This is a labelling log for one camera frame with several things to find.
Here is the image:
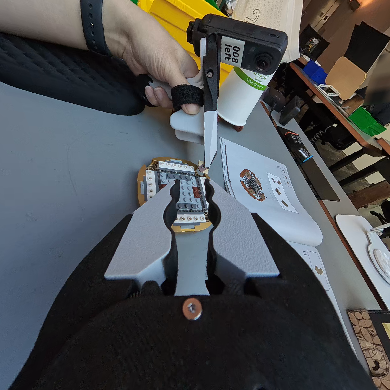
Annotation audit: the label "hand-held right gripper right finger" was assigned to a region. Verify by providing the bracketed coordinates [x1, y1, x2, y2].
[204, 179, 281, 295]

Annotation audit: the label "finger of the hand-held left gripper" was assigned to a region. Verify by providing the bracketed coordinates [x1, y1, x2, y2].
[203, 110, 219, 170]

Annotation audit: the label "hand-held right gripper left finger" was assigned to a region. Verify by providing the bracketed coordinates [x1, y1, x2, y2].
[104, 179, 181, 296]

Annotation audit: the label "round gold lego base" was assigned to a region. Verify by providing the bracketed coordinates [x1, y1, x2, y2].
[136, 157, 214, 234]

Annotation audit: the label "person's left forearm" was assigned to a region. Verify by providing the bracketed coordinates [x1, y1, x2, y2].
[0, 0, 89, 51]

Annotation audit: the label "lego instruction booklet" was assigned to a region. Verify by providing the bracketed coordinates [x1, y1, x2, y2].
[219, 136, 364, 371]

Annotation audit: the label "black lego set box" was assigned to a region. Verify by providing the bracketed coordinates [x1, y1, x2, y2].
[347, 309, 390, 390]

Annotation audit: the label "person's left hand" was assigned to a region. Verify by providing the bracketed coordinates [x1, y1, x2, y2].
[104, 0, 205, 116]

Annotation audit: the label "white paper bag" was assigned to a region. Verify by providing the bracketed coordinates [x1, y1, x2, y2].
[231, 0, 304, 64]

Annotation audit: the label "white paper cup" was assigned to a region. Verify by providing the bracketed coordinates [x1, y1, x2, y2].
[218, 65, 276, 126]

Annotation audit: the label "yellow stacked plastic bins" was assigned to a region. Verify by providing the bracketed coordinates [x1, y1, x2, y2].
[136, 0, 233, 83]

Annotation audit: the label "black power adapter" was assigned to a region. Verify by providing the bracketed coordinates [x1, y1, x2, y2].
[263, 87, 286, 108]
[279, 95, 301, 126]

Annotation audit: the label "blue plastic bins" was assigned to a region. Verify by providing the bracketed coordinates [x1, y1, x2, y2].
[302, 59, 329, 85]

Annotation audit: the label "small black box blue end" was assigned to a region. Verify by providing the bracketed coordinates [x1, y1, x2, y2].
[284, 126, 314, 166]

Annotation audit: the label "black flat mat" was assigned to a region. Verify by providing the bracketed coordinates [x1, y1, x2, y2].
[300, 157, 341, 202]

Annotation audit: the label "wooden chair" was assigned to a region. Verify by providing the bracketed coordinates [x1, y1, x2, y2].
[324, 56, 367, 100]

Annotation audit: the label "wooden background table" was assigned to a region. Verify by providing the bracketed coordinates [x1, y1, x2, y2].
[289, 61, 390, 166]

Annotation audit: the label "green plastic bins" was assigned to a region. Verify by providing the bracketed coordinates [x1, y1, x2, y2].
[348, 106, 387, 137]

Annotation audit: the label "black watch band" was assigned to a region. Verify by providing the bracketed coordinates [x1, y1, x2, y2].
[80, 0, 113, 57]

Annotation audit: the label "black padded wrist rest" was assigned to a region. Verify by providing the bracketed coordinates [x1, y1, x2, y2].
[0, 32, 146, 116]

